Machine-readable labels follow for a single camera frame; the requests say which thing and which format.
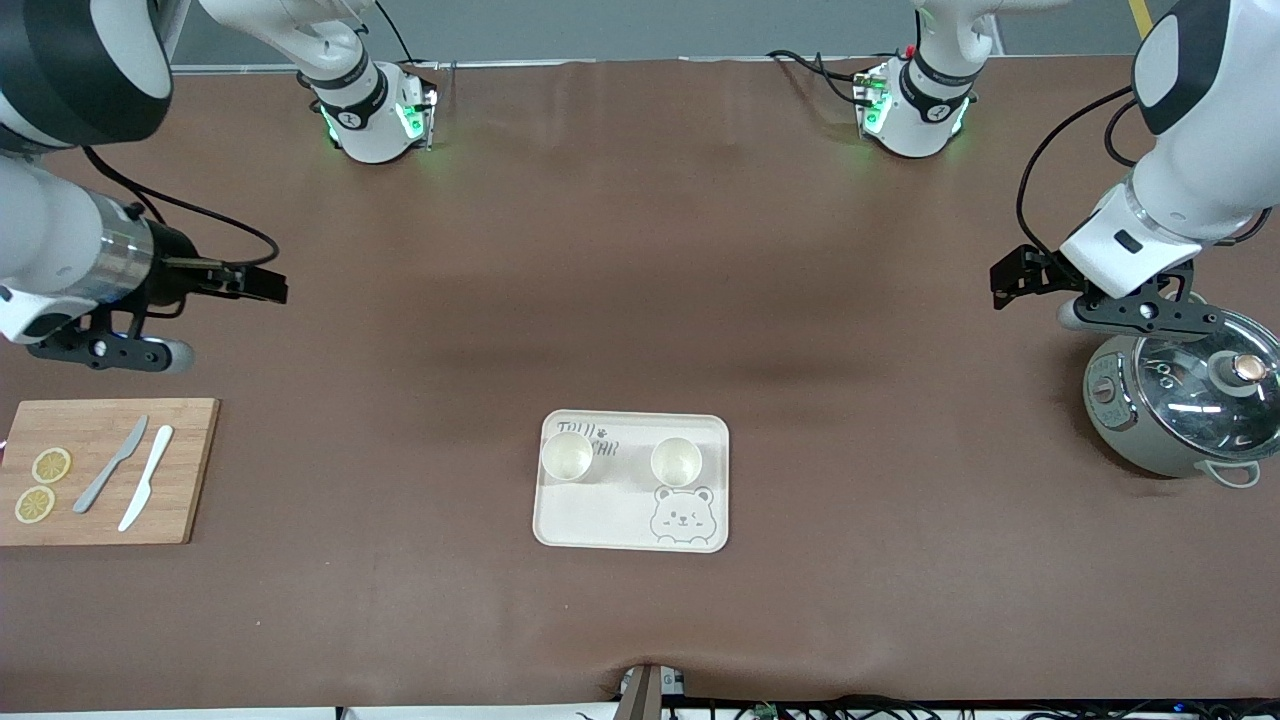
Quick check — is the cream bear print tray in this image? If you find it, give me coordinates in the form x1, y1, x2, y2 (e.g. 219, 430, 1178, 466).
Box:
532, 409, 731, 554

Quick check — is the grey-green cooking pot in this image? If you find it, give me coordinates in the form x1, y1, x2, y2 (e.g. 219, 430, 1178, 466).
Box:
1083, 335, 1264, 490

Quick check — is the grey plastic knife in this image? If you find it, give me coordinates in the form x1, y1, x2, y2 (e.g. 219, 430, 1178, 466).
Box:
72, 414, 150, 515

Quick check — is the glass pot lid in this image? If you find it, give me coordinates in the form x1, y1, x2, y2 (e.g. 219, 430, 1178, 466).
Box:
1133, 308, 1280, 463

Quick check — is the white plastic knife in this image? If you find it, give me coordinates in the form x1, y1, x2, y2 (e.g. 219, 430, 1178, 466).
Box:
117, 424, 175, 533

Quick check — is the bamboo cutting board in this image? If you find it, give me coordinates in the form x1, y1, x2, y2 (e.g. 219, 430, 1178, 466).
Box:
0, 397, 221, 547

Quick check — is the brown table cover mat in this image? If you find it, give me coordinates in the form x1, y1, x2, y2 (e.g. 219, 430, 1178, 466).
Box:
0, 55, 1280, 713

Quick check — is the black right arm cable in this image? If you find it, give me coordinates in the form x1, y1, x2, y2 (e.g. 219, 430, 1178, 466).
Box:
82, 145, 281, 269

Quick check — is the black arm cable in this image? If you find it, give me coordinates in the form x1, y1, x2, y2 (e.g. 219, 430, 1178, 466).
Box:
1015, 85, 1276, 261
82, 145, 281, 269

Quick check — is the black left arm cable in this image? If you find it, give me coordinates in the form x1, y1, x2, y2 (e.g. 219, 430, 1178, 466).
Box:
1015, 85, 1276, 261

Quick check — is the black base power cable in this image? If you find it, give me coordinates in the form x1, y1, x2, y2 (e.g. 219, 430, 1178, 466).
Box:
375, 0, 421, 66
768, 50, 863, 106

